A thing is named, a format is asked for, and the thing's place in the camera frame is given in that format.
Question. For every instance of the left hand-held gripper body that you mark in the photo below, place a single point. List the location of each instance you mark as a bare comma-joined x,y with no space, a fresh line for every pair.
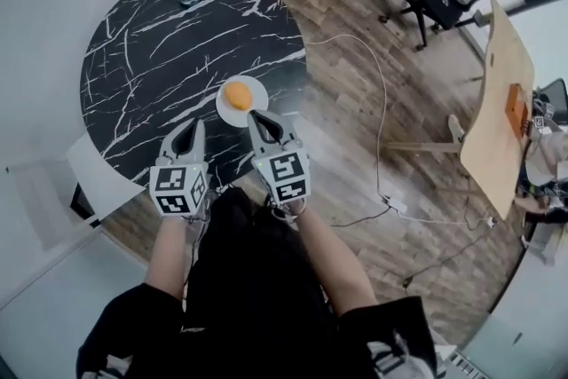
177,186

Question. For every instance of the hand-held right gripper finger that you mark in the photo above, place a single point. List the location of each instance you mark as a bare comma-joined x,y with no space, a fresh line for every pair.
257,137
286,128

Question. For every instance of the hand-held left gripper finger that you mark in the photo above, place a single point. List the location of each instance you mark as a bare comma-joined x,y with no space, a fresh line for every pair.
200,142
171,142

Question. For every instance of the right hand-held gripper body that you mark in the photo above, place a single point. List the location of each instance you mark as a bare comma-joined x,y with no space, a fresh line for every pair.
284,173

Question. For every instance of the white round plate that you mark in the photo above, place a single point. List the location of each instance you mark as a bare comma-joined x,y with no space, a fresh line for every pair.
259,97

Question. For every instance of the orange round food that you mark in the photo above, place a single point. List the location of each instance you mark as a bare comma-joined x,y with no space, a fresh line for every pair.
239,97

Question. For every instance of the person's right forearm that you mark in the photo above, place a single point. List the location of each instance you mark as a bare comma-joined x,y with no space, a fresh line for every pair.
330,262

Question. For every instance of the person's left forearm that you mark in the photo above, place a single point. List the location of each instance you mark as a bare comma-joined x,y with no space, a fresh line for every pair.
166,253

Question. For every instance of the white power adapter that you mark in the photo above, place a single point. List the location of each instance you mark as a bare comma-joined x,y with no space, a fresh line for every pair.
396,204

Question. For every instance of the person's black shirt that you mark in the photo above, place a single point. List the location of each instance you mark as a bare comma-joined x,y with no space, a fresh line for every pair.
266,346

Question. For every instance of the light wooden table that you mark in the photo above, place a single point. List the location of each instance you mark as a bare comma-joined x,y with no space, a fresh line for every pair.
497,137

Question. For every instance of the orange box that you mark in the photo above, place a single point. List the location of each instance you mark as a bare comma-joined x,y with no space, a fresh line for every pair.
518,108

